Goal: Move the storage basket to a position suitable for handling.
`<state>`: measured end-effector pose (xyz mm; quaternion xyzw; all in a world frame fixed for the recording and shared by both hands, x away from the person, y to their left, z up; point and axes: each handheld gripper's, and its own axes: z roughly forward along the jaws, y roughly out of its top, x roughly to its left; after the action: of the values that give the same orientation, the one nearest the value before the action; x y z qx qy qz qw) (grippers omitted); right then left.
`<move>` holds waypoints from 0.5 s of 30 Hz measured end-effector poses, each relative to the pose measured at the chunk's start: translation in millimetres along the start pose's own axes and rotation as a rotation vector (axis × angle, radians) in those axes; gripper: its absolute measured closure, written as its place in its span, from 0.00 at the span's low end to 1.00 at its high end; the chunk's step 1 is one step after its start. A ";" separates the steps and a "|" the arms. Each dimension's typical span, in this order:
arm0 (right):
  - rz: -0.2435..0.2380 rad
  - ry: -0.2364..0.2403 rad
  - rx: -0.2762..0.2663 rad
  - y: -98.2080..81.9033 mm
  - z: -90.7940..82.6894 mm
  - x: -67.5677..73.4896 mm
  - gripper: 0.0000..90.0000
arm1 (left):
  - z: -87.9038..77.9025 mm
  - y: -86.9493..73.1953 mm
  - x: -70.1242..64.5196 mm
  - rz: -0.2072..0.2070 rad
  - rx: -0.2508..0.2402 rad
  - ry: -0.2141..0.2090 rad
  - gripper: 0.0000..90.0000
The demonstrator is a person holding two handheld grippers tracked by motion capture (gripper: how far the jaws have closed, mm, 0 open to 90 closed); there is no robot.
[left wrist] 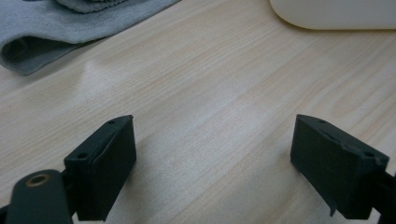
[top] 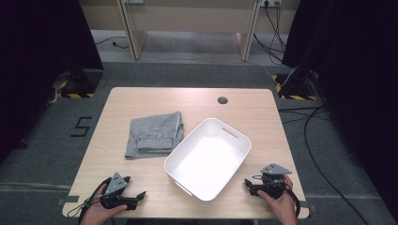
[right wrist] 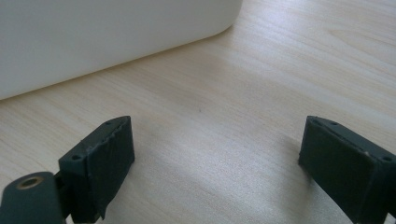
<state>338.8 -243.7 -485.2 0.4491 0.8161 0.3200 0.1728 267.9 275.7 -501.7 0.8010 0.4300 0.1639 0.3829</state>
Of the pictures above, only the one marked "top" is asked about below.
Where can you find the stand base with hazard tape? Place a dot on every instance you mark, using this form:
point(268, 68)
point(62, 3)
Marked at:
point(294, 86)
point(84, 82)

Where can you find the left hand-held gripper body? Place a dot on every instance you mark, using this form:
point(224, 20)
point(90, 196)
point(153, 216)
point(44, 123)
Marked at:
point(115, 184)

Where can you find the white power strip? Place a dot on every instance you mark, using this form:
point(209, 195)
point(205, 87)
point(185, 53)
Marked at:
point(270, 2)

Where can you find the grey floor tape strip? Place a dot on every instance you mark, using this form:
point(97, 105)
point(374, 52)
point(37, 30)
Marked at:
point(308, 208)
point(67, 200)

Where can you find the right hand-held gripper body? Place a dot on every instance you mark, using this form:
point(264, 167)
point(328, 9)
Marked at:
point(273, 186)

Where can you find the person's right hand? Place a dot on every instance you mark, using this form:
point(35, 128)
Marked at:
point(283, 207)

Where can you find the light wooden desk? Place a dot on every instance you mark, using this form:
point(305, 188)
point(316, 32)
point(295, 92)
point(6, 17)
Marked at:
point(137, 37)

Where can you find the grey pants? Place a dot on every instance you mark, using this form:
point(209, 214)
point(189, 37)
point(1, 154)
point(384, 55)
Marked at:
point(153, 131)

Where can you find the white plastic basket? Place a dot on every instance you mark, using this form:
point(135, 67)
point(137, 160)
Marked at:
point(206, 156)

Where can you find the black curtain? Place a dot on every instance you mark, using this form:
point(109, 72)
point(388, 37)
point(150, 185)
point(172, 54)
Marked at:
point(353, 62)
point(40, 47)

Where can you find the person's left hand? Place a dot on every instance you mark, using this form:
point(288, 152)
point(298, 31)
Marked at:
point(94, 212)

